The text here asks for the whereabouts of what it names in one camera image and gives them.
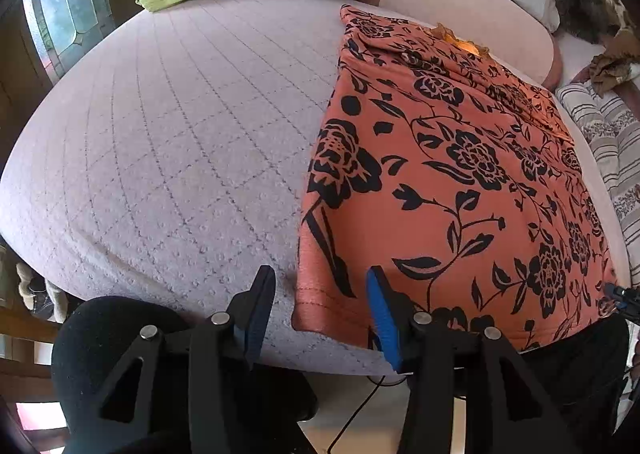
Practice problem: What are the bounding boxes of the person's black trousers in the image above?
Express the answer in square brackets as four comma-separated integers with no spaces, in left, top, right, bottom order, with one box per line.
[520,314,640,454]

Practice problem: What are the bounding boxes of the grey striped cushion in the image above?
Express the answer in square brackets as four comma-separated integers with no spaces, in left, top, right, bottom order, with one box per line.
[555,81,640,285]

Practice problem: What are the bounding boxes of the pink bolster cushion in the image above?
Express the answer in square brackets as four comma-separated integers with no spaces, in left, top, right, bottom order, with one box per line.
[350,0,563,89]

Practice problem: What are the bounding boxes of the brown crumpled cloth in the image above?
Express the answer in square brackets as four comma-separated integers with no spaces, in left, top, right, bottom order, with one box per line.
[587,26,640,94]

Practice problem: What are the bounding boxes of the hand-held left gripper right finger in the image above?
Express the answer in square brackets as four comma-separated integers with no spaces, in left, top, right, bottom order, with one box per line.
[366,266,583,454]

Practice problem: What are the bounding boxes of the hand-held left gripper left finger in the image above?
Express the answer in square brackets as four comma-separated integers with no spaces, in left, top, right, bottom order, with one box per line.
[62,265,306,454]

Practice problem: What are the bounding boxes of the pink quilted bed cover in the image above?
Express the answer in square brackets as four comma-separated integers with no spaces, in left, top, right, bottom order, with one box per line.
[0,0,631,380]

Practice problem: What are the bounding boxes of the orange black floral cloth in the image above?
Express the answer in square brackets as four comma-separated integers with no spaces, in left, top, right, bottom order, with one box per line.
[291,4,618,352]

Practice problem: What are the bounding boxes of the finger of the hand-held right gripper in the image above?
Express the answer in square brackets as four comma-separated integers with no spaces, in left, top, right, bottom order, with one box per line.
[602,282,640,323]

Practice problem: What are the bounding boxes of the stained glass window pane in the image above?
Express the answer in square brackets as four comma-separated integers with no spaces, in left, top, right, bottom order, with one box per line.
[22,0,117,84]

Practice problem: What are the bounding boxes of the black cable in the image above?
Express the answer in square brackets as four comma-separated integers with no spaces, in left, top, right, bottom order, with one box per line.
[325,374,388,454]

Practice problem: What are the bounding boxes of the wooden glass-panel door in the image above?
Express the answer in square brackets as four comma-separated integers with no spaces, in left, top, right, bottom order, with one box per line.
[0,0,146,255]

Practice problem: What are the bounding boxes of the dark furry cloth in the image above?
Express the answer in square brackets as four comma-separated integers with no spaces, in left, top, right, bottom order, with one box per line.
[552,0,626,42]

